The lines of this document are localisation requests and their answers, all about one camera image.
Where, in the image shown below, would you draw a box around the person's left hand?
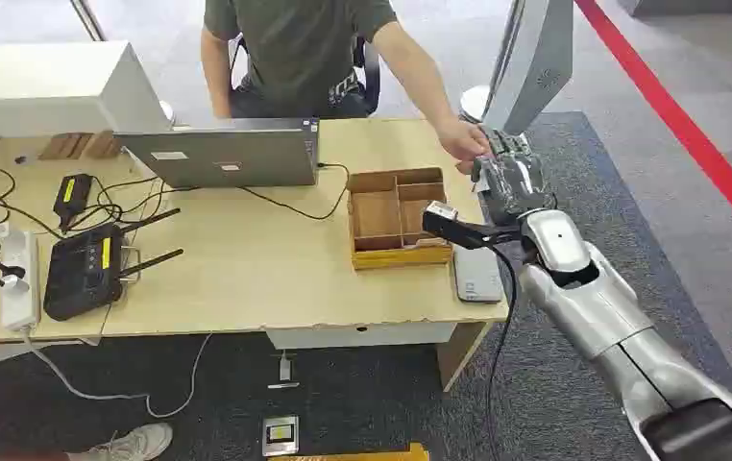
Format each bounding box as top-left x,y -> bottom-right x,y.
434,117 -> 495,175

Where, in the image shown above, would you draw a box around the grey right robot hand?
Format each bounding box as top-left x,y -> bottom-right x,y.
471,126 -> 556,225

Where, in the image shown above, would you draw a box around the wooden card box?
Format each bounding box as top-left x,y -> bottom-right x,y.
346,167 -> 454,271

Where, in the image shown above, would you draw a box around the flat grey device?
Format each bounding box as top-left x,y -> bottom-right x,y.
451,244 -> 506,304

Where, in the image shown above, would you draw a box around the black office chair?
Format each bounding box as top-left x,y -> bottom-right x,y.
228,34 -> 382,117

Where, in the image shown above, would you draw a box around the wooden desk leg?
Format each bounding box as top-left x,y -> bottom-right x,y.
435,321 -> 493,393

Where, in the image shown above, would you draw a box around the red floor tape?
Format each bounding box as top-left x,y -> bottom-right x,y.
573,0 -> 732,254

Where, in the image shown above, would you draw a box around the person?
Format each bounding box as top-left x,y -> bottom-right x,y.
199,0 -> 495,174

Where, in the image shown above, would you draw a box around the white desk drawer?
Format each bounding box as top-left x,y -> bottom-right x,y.
264,322 -> 458,352

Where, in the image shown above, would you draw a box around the grey laptop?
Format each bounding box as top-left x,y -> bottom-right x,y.
114,117 -> 321,189

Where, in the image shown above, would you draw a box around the yellow board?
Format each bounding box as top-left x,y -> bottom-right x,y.
266,442 -> 431,461

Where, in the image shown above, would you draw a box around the small wooden blocks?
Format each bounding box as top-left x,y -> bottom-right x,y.
37,130 -> 123,161

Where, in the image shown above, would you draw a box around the black power adapter yellow label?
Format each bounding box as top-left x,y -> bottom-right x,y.
52,173 -> 94,232

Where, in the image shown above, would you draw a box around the black router with antennas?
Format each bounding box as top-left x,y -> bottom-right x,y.
42,207 -> 185,323

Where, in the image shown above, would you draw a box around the large white box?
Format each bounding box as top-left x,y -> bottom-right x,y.
0,40 -> 171,138

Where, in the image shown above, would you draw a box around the white shoe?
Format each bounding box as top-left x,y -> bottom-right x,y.
65,422 -> 175,461

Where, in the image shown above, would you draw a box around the white power strip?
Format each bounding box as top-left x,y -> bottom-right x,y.
0,230 -> 42,332

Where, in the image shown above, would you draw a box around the black plug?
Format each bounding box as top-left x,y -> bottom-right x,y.
0,256 -> 28,288

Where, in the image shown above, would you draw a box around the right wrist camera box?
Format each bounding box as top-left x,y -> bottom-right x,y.
422,201 -> 524,251

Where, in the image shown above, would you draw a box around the black laptop cable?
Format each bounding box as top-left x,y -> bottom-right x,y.
238,162 -> 351,223

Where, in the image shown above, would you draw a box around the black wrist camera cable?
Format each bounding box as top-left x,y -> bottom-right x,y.
484,244 -> 520,461

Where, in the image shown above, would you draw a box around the small white bracket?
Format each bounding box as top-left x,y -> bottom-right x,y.
266,352 -> 301,391

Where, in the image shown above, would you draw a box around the white power cable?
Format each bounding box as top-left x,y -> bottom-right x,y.
20,330 -> 214,421

